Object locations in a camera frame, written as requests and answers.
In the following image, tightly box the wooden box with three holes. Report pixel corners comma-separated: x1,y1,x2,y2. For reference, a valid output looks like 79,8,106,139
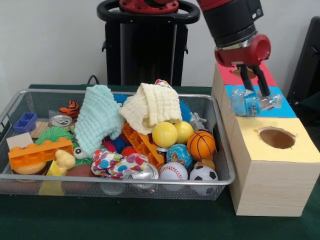
211,60,320,218

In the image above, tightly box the green spiky toy with eyes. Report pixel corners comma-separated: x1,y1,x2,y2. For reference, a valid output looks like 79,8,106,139
35,126,93,167

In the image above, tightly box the cream waffle cloth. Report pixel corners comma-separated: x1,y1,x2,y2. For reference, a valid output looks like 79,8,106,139
119,82,183,135

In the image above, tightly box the black chair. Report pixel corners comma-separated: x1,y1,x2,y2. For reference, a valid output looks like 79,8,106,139
287,16,320,113

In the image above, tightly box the clear plastic packet blue label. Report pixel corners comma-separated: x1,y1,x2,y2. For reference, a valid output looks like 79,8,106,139
229,86,284,118

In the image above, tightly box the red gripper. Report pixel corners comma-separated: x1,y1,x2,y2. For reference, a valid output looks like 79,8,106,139
214,33,272,98

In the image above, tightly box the shallow clear mesh bin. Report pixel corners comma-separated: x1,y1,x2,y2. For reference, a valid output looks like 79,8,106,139
0,89,236,202

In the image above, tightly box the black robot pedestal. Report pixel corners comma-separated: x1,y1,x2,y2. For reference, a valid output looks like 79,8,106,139
96,0,201,87

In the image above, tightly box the small soccer ball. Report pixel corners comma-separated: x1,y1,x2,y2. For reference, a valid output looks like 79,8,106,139
189,165,219,196

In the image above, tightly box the dark green table cloth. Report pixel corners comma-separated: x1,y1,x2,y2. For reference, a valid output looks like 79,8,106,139
0,84,320,240

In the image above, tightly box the small baseball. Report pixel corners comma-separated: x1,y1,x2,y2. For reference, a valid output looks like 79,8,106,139
159,161,189,193

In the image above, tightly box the orange toy brick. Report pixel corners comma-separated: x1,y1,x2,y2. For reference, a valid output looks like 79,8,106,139
8,137,75,171

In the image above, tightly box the large yellow ball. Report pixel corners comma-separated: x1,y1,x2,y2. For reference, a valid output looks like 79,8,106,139
151,121,178,148

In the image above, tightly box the globe print ball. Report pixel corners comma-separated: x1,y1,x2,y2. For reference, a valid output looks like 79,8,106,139
166,144,194,170

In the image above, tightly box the mint green cloth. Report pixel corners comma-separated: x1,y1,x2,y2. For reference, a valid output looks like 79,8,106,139
73,84,126,159

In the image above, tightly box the small orange basketball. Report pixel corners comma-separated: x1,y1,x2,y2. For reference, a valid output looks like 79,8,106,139
187,130,217,160

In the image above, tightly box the small yellow ball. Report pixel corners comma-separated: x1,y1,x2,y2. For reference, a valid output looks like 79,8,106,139
173,120,195,145

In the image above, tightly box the colourful patterned cloth pouch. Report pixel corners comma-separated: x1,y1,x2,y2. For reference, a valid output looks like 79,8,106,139
90,148,150,179

